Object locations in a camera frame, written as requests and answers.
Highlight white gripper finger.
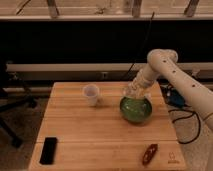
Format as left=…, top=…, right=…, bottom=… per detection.
left=136, top=90, right=146, bottom=99
left=124, top=87, right=135, bottom=97

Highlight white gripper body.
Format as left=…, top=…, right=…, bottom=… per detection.
left=133, top=67, right=157, bottom=89

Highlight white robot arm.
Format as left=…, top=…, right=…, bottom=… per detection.
left=124, top=49, right=213, bottom=132

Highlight green ceramic bowl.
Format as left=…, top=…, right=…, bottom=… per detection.
left=120, top=97, right=152, bottom=124

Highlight blue object on floor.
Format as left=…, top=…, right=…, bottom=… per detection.
left=166, top=89, right=185, bottom=108

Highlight white plastic cup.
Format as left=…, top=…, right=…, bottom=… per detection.
left=83, top=84, right=100, bottom=106

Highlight dark red oblong object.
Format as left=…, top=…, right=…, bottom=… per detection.
left=142, top=144, right=158, bottom=166

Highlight thin black rod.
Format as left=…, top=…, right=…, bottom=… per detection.
left=120, top=11, right=155, bottom=80

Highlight black rectangular remote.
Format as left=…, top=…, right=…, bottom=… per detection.
left=40, top=137, right=57, bottom=165

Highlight black office chair base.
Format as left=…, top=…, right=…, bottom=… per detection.
left=0, top=59, right=38, bottom=149

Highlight black cable on floor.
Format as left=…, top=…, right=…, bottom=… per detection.
left=168, top=108, right=202, bottom=145

